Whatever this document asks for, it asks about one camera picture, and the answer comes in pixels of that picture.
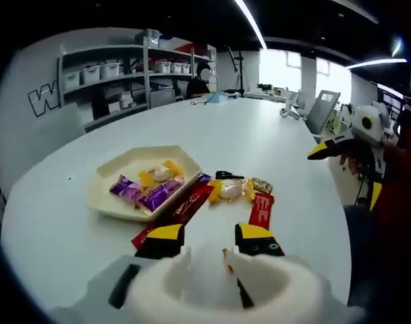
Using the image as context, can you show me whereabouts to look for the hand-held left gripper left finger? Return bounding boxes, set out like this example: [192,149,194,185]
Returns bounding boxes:
[49,223,186,315]

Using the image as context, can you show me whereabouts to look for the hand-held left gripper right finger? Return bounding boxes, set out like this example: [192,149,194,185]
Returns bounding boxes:
[234,221,287,308]

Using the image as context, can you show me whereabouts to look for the small brown snack packet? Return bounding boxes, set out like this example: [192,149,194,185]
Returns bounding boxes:
[251,176,274,194]

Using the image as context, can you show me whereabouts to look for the yellow pastry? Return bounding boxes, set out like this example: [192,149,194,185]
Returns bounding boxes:
[138,159,186,186]
[207,178,257,206]

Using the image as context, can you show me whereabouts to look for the small black packet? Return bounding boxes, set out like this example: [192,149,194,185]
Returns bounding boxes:
[215,169,246,181]

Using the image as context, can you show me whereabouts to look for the long dark red snack bar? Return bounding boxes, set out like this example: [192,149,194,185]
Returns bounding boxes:
[156,184,215,227]

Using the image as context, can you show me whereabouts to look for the cream plastic container tray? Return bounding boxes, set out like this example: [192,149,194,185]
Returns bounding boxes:
[86,144,203,223]

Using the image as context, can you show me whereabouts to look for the person's right hand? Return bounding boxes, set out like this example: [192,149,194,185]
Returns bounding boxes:
[339,143,370,177]

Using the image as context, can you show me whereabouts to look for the person's red shirt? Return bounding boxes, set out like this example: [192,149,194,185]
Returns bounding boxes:
[373,101,411,304]

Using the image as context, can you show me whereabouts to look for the grey office chair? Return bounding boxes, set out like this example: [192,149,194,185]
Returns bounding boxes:
[305,89,341,136]

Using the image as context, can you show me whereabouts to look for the lit computer monitor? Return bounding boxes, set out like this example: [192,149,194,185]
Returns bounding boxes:
[376,83,411,117]

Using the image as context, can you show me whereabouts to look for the person's blue jeans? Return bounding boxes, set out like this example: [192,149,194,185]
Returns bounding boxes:
[341,202,395,310]

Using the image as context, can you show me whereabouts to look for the small white device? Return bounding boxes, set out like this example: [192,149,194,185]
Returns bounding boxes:
[279,91,303,119]

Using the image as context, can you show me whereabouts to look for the ceiling light strip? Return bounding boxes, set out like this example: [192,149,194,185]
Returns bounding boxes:
[232,0,269,51]
[346,57,408,71]

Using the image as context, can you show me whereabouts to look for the black tripod stand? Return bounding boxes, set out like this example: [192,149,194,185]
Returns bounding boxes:
[226,45,247,99]

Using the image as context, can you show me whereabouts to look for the light blue mask pack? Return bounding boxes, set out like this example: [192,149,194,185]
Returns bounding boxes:
[204,93,230,105]

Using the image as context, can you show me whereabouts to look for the white partition panel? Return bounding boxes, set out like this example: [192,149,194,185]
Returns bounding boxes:
[29,103,87,144]

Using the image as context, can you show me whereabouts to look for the black bag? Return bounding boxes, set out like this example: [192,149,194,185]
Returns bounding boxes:
[90,90,111,120]

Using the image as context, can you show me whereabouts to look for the grey metal shelving unit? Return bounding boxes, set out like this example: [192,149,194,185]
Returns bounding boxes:
[56,28,218,131]

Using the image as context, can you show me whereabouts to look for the large white storage bin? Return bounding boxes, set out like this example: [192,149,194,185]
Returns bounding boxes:
[61,70,82,91]
[82,65,102,84]
[101,60,124,79]

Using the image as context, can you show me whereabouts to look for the black cable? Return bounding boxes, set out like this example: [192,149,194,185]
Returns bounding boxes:
[355,168,368,205]

